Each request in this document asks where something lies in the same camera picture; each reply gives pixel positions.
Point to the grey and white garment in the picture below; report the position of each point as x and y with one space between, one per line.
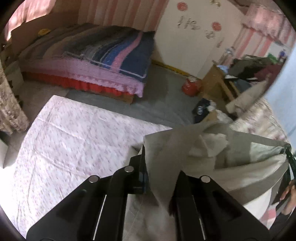
249 167

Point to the wooden side table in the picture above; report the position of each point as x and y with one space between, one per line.
217 89

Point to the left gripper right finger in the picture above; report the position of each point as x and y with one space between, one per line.
205 211

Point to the person's hand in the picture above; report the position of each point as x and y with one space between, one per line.
290 194

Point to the white door with stickers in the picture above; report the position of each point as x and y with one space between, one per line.
192 35

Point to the floral and blue curtain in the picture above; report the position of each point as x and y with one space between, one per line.
281 97

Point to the red plastic bag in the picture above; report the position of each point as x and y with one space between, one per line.
192 86

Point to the pile of dark clothes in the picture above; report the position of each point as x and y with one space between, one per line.
253 68

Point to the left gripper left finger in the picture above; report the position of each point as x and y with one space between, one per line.
95 210

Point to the far bed with striped blanket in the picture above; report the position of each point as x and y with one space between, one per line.
89 57

